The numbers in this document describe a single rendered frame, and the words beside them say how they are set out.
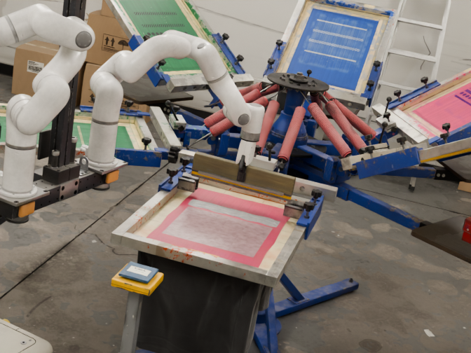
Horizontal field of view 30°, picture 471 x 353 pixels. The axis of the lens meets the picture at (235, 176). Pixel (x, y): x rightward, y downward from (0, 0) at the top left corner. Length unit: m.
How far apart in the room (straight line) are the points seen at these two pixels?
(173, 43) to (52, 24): 0.59
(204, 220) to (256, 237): 0.22
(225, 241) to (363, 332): 1.81
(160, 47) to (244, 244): 0.76
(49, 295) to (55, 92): 2.12
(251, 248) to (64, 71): 0.93
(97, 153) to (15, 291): 1.66
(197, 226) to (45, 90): 0.87
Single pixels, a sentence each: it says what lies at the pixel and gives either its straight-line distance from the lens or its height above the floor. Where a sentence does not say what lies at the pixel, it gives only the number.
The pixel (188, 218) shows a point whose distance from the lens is 3.29.
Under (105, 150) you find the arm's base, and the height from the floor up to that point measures 1.20.
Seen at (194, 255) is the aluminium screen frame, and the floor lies 0.99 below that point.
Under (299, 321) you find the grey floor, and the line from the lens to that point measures 4.76.
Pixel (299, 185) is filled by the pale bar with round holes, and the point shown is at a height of 1.03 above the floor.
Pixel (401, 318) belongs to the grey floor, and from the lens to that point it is 5.05.
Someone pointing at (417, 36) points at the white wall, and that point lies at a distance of 7.38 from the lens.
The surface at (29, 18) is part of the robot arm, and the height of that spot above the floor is 1.70.
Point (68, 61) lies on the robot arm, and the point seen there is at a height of 1.58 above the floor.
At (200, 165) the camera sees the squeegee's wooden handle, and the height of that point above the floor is 1.10.
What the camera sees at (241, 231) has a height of 0.96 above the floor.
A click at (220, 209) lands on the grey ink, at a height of 0.96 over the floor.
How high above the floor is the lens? 2.23
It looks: 20 degrees down
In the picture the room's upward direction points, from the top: 10 degrees clockwise
